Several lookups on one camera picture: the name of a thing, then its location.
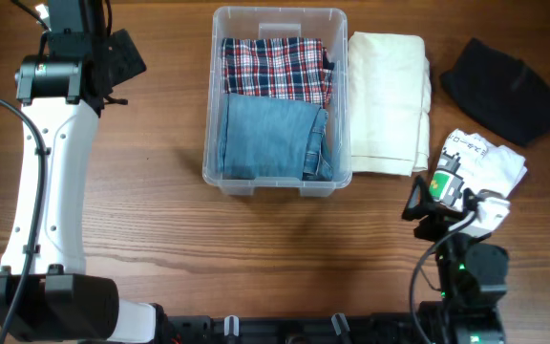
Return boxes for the folded black garment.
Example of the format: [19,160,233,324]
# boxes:
[440,38,550,146]

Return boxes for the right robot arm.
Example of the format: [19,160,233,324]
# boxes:
[402,176,510,344]

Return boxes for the white printed t-shirt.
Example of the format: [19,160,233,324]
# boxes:
[429,129,527,211]

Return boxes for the clear plastic storage container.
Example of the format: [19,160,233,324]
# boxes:
[202,6,352,197]

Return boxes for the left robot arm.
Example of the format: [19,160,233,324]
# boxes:
[0,0,171,343]

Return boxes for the blue denim jeans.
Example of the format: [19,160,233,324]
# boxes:
[217,94,333,182]

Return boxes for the red plaid shirt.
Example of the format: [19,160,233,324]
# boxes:
[221,37,335,107]

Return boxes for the folded cream cloth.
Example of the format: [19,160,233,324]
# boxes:
[349,32,432,176]

